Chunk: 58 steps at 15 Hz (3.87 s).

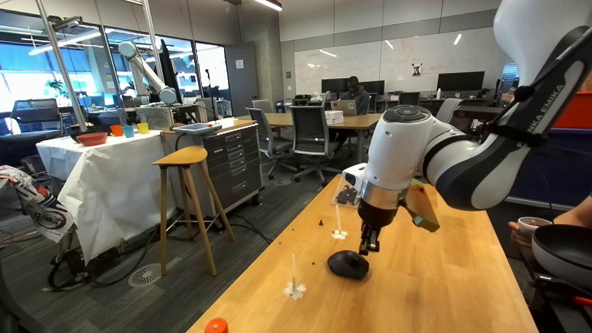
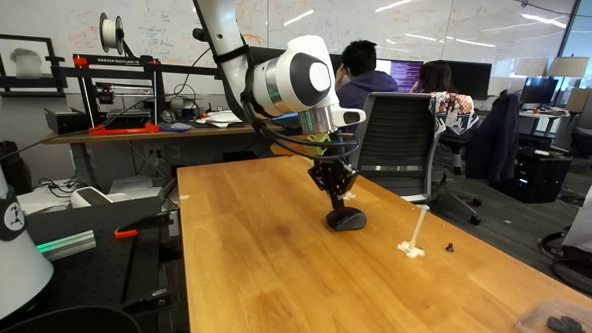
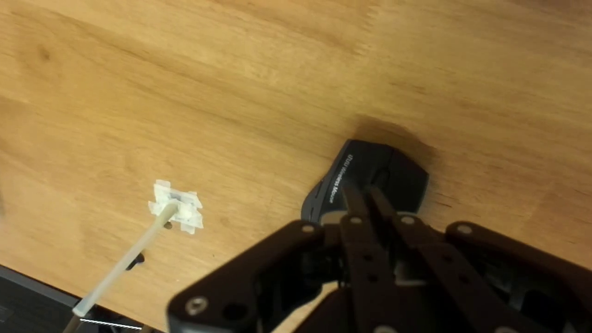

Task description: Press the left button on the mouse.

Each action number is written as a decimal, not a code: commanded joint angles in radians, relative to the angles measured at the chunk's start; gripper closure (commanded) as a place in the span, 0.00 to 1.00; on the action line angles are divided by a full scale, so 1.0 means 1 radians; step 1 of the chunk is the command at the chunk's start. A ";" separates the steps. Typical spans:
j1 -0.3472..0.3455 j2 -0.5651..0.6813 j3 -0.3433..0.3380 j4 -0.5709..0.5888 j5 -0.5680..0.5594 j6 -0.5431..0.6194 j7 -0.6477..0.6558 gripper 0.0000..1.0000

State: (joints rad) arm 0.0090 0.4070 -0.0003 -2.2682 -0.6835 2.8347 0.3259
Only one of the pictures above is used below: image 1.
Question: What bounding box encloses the wide black monitor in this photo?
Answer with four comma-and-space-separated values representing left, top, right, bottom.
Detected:
435, 70, 487, 94

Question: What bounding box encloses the dark office chair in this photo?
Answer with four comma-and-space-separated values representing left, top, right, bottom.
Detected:
244, 105, 296, 181
287, 103, 342, 184

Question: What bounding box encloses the red toy block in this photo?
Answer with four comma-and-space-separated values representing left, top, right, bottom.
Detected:
204, 316, 231, 333

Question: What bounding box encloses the person in dark top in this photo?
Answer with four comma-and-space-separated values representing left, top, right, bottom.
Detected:
341, 73, 374, 116

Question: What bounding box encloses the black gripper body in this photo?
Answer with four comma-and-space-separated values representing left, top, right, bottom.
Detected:
355, 197, 400, 240

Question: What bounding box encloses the black computer mouse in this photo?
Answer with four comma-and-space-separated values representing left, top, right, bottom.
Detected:
326, 247, 372, 282

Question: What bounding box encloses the table with white cloth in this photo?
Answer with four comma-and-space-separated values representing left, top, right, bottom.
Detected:
35, 125, 182, 266

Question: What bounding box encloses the tall white plastic stand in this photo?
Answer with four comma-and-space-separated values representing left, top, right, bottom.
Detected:
330, 201, 352, 242

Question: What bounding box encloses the long wooden office table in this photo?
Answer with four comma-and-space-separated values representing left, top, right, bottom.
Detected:
263, 110, 383, 133

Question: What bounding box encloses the grey drawer cabinet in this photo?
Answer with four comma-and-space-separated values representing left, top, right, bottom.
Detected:
202, 120, 265, 216

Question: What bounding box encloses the red bowl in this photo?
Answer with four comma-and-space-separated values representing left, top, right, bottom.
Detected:
74, 129, 111, 147

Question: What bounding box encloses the person forearm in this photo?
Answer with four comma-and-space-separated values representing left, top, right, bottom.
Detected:
552, 194, 592, 229

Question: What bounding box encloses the wooden bar stool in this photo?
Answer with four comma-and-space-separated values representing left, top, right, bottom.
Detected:
152, 144, 237, 279

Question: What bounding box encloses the metal pole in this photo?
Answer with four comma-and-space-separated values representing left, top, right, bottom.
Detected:
34, 0, 89, 134

